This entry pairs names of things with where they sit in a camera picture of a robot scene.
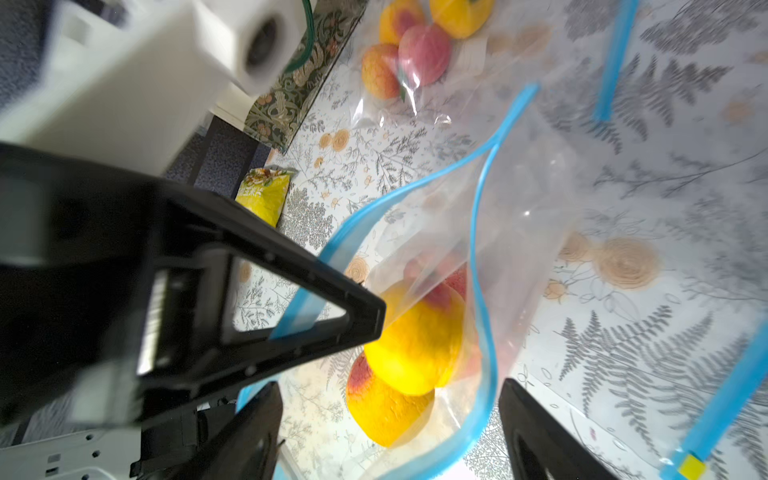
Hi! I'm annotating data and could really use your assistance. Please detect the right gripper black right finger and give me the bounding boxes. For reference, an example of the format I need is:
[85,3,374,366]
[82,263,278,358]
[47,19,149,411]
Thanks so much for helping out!
[498,379,614,480]

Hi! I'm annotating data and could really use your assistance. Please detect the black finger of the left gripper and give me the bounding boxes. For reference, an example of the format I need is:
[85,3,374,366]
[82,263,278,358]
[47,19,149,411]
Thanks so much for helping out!
[136,182,386,414]

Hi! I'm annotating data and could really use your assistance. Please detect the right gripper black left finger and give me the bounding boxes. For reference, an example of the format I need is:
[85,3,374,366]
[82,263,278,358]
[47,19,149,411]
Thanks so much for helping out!
[170,381,283,480]

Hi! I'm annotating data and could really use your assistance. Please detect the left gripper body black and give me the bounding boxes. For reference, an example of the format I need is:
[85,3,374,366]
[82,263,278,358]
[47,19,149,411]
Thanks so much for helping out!
[1,143,158,425]

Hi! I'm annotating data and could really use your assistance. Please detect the yellow wrinkled peach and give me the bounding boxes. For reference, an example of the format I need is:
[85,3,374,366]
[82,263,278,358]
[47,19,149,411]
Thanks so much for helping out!
[361,44,400,100]

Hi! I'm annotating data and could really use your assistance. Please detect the clear zip-top bag blue zipper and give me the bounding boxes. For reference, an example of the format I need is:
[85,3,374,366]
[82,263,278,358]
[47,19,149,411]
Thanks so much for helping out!
[350,1,639,128]

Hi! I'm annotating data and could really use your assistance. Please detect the pink peach with leaf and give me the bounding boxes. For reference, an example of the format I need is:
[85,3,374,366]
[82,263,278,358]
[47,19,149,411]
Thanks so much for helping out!
[398,24,452,88]

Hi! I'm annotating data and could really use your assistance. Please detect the yellow peach green leaf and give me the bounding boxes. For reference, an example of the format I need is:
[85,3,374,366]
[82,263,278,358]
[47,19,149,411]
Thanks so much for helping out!
[429,0,495,39]

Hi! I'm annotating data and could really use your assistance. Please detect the yellow peach red blush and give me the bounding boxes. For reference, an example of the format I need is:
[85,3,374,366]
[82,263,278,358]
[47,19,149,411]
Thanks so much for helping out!
[345,353,435,448]

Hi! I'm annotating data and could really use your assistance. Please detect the yellow peach top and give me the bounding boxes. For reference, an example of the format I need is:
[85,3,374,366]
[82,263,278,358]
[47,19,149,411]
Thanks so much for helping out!
[364,281,465,396]

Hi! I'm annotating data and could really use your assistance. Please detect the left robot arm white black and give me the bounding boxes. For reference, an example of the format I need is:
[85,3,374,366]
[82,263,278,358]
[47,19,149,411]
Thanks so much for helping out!
[1,144,386,479]

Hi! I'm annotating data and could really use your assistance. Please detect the yellow snack packet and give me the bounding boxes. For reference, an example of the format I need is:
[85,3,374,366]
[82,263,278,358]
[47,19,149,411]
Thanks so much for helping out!
[235,168,296,227]

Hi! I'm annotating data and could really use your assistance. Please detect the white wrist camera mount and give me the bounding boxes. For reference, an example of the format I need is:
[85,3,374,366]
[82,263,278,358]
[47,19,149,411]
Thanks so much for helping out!
[1,1,314,176]

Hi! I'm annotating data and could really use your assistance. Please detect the canvas tote bag green handles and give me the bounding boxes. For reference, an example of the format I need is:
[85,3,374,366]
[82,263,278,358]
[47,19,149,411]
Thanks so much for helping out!
[213,0,367,153]

